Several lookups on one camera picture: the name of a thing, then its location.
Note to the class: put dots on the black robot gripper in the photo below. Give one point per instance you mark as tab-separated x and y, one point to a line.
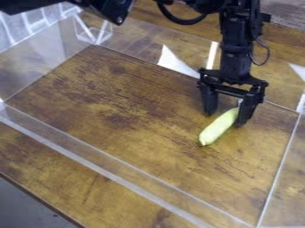
248	89

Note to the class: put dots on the green handled metal spoon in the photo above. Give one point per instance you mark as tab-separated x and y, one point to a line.
213	131

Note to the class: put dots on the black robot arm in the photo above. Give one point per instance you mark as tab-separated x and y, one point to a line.
242	22

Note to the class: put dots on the clear acrylic enclosure wall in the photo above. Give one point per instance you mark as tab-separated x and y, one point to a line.
106	94

